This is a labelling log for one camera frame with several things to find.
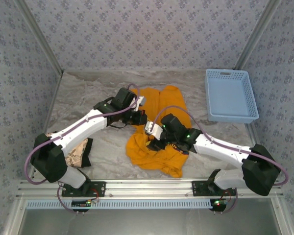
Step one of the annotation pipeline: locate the orange t-shirt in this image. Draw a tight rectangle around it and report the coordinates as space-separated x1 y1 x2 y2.
125 85 192 179

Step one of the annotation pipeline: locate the beige printed t-shirt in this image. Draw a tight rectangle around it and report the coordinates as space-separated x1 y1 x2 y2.
45 132 89 169

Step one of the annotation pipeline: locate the light blue plastic basket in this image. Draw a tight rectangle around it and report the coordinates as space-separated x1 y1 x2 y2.
204 68 260 124

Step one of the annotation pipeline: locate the aluminium mounting rail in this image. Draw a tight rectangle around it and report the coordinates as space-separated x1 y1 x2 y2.
16 178 284 199

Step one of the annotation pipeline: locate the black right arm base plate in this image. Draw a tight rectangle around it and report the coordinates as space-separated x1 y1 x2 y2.
192 180 237 197

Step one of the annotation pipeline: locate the light blue slotted cable duct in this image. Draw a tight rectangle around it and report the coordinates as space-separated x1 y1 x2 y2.
26 198 215 210

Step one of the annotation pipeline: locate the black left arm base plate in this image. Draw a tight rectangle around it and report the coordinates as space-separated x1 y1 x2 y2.
61 181 106 198

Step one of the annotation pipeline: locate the aluminium frame post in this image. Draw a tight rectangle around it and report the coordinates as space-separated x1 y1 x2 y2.
235 0 282 71
13 0 64 75

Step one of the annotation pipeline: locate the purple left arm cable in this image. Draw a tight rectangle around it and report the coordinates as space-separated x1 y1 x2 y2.
24 83 141 216

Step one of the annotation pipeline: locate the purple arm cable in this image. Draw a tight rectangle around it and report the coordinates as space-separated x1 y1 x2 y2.
153 105 290 216
24 83 141 216

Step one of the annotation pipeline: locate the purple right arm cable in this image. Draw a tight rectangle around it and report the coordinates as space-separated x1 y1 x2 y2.
153 105 290 216

